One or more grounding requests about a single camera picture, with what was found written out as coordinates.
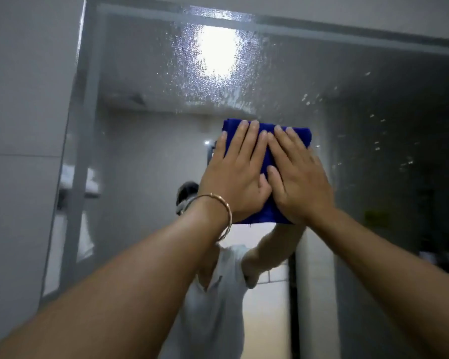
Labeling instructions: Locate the person's left hand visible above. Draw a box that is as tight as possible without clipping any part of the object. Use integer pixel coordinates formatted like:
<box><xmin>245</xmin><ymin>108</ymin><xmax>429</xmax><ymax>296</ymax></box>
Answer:
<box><xmin>197</xmin><ymin>119</ymin><xmax>273</xmax><ymax>224</ymax></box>

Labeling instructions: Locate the person's right hand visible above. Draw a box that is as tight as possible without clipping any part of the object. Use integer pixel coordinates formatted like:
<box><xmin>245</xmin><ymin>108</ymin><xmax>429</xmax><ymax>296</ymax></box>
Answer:
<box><xmin>266</xmin><ymin>125</ymin><xmax>337</xmax><ymax>226</ymax></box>

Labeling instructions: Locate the blue cleaning cloth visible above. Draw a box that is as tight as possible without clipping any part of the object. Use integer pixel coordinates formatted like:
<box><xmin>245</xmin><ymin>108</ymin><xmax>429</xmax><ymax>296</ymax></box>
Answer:
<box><xmin>222</xmin><ymin>118</ymin><xmax>313</xmax><ymax>226</ymax></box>

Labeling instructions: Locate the person's left forearm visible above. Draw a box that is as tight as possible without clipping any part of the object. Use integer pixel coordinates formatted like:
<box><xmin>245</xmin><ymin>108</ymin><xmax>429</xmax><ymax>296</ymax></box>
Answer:
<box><xmin>0</xmin><ymin>198</ymin><xmax>233</xmax><ymax>359</ymax></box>

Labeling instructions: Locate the person's right forearm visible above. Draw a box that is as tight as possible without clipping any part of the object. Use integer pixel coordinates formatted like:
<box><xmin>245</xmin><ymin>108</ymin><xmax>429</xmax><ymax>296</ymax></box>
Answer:
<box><xmin>305</xmin><ymin>207</ymin><xmax>449</xmax><ymax>359</ymax></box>

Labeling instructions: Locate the gold bangle bracelet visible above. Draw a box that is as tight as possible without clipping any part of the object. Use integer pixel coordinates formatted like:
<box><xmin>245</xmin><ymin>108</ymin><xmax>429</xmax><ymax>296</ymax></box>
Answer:
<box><xmin>179</xmin><ymin>193</ymin><xmax>233</xmax><ymax>243</ymax></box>

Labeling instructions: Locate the large wall mirror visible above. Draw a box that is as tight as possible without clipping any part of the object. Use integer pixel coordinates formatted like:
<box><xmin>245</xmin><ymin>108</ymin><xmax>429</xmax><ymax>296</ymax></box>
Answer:
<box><xmin>40</xmin><ymin>0</ymin><xmax>449</xmax><ymax>359</ymax></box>

